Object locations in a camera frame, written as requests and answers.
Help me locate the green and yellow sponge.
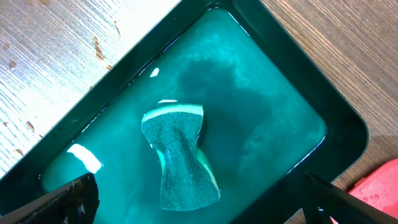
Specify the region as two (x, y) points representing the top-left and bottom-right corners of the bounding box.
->
(141, 104), (221, 211)

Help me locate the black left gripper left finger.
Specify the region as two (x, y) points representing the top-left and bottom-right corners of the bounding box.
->
(1, 172), (100, 224)

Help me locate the black tub of green water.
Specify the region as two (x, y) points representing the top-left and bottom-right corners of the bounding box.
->
(1, 1), (368, 223)

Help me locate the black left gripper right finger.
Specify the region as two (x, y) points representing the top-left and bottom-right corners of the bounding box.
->
(302, 173), (397, 224)

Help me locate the red plastic tray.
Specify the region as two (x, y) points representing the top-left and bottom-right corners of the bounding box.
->
(348, 159), (398, 218)

